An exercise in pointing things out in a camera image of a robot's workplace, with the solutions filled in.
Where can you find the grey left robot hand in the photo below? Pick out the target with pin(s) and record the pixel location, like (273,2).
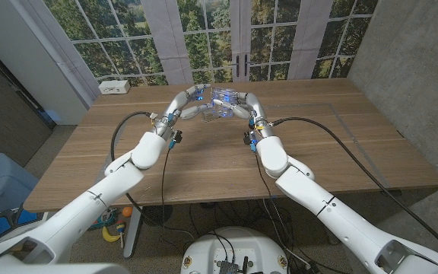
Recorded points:
(179,104)

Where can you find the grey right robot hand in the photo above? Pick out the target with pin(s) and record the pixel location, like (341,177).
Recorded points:
(256,108)

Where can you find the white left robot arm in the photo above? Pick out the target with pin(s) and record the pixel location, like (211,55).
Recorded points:
(89,201)

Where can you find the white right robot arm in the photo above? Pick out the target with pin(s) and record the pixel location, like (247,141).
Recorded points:
(337,217)

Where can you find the small square glass bottle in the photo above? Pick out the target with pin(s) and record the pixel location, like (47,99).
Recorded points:
(209,117)

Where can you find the printed window backdrop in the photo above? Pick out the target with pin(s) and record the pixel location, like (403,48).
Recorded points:
(204,45)

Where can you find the white power strip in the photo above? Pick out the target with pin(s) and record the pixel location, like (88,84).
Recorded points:
(114,87)

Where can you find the black round mesh disc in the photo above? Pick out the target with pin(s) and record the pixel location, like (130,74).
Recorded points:
(157,215)

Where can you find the orange ball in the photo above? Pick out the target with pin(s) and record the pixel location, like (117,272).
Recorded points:
(127,211)

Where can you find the teal toy tray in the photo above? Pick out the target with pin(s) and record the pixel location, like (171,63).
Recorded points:
(108,220)

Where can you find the white table leg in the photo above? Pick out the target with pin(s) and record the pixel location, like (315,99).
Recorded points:
(132,236)

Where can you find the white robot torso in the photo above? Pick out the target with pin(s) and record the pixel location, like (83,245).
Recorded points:
(238,247)

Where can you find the colourful toy screwdriver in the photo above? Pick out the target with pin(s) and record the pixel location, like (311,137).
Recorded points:
(120,232)

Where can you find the grey table leg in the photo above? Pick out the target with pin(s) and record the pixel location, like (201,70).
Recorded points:
(333,236)

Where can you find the yellow toy banana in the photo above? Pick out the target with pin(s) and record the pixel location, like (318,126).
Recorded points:
(108,237)

